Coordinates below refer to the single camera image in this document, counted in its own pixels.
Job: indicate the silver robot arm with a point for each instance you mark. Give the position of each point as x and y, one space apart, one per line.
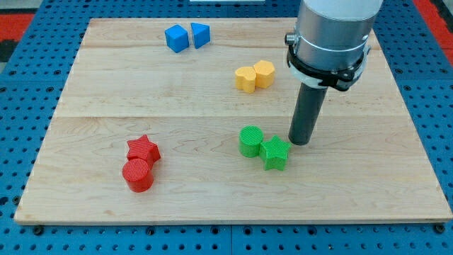
328 47

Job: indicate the wooden board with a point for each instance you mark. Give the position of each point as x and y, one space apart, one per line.
364 163

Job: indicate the green cylinder block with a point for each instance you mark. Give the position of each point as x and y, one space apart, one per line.
250 138

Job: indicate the green star block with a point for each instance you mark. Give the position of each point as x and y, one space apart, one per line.
274 153

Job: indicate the yellow heart block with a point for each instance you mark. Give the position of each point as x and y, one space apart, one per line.
245 79

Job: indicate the yellow hexagon block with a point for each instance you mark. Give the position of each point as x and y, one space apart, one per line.
265 73

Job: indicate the red star block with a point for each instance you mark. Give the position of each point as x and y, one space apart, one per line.
143 148

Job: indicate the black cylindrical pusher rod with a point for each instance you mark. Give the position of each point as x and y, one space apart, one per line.
306 112

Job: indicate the blue triangular block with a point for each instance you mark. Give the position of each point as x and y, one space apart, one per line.
201 34

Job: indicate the red cylinder block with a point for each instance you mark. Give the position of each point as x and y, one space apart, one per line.
138 175

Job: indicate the blue cube block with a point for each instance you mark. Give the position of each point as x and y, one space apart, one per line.
177 38

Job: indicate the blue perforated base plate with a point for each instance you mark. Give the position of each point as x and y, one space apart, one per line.
34 77

